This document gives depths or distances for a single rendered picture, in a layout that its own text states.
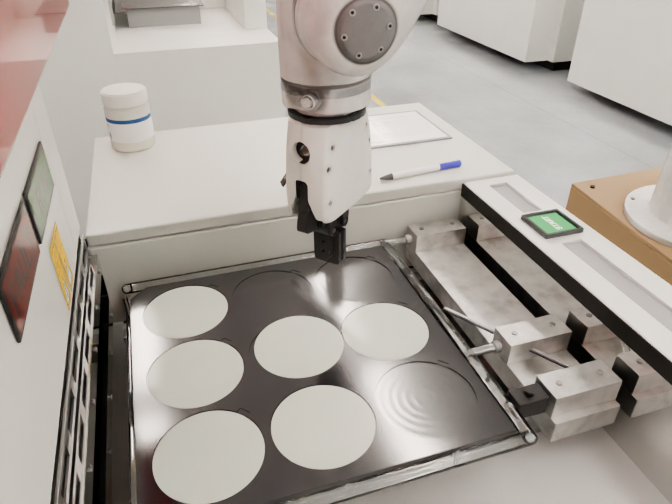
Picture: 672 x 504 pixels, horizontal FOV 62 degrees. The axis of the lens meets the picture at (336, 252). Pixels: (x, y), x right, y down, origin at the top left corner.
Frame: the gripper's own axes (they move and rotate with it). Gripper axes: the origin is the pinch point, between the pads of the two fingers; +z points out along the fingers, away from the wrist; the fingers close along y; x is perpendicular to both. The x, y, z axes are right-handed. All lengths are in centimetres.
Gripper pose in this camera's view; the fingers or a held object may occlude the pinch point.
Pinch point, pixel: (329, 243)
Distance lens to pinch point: 62.1
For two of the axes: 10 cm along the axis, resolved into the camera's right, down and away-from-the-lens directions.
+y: 5.0, -4.8, 7.2
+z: 0.1, 8.4, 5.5
